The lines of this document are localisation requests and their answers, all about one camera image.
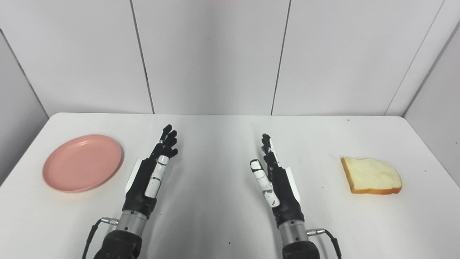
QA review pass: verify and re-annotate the pink round plate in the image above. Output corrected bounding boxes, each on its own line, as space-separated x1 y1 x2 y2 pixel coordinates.
42 135 124 193

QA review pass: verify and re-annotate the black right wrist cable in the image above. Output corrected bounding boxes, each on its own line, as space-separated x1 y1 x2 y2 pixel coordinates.
307 228 342 259

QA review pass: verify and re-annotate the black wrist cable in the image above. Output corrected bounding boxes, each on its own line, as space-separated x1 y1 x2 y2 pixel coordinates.
82 217 119 259
307 228 342 259

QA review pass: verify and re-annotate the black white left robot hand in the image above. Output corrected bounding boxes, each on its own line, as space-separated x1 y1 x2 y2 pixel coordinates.
122 124 179 218

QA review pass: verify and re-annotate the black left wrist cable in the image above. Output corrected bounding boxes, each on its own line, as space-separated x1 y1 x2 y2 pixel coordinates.
82 217 119 259

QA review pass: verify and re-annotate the slice of white bread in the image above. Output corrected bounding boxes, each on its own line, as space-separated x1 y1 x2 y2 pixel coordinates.
341 157 403 195

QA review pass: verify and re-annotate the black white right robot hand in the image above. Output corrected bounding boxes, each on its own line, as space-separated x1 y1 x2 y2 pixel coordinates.
250 133 305 228

